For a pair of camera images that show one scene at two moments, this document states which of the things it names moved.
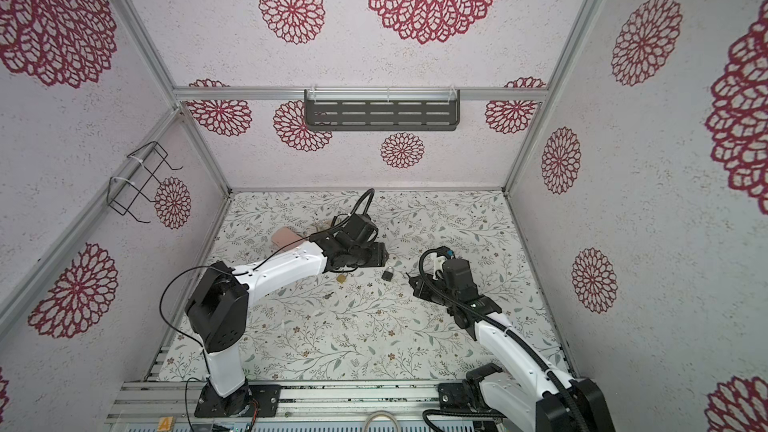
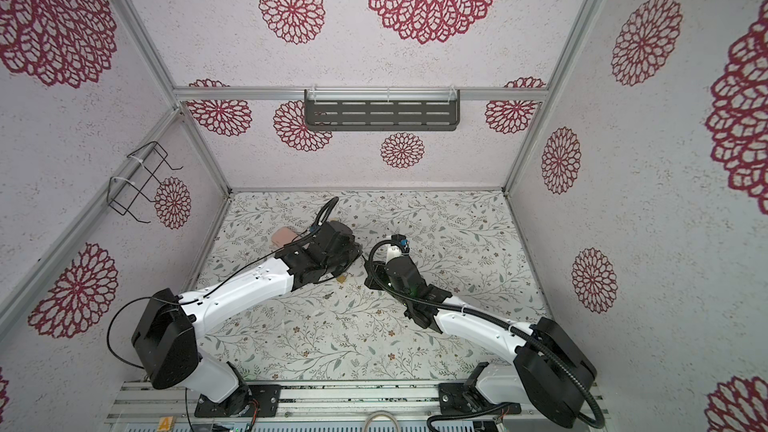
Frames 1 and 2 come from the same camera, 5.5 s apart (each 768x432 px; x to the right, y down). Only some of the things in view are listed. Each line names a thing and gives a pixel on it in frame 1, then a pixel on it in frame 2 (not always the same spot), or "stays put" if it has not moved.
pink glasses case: (283, 236) stays put
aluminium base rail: (170, 406) stays put
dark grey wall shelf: (381, 110) stays put
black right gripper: (422, 290) → (375, 276)
